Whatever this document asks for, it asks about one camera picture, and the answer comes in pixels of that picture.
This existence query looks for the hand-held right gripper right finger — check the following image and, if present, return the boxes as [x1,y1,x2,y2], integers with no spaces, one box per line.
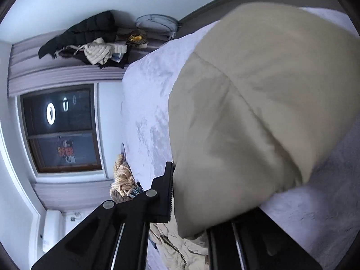
[207,207,323,270]

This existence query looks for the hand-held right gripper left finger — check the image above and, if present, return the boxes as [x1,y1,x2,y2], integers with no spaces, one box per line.
[31,162,175,270]

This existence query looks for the beige down jacket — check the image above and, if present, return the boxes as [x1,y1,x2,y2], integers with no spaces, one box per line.
[149,4,355,270]

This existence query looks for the blue denim jeans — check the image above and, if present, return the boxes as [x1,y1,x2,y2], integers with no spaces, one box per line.
[128,185,143,198]

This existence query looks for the lavender plush bed blanket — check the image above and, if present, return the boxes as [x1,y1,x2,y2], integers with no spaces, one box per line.
[121,7,360,270]

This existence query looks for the red and white window sticker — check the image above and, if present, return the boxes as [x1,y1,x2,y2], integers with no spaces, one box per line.
[56,139,77,164]

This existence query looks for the white air conditioner unit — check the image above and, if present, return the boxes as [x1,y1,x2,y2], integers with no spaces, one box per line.
[40,209,85,256]

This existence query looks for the dark framed window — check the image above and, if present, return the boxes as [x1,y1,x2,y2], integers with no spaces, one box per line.
[16,83,107,178]

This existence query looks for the cream puffer jacket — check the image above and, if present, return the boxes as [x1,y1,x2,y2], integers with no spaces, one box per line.
[84,37,115,66]

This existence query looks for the brown handbag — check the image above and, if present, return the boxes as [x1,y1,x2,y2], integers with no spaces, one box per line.
[125,29,149,49]

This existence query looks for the round grey mesh hamper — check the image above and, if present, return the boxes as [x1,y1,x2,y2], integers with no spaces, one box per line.
[135,14,181,39]

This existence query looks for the black puffer jacket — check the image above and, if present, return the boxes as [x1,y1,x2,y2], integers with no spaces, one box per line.
[38,10,118,60]

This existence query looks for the beige cable-knit sweater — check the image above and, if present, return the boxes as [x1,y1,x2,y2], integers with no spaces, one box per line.
[110,153,141,203]

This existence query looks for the dark grey bed frame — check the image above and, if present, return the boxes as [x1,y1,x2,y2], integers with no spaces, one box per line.
[177,0,334,27]

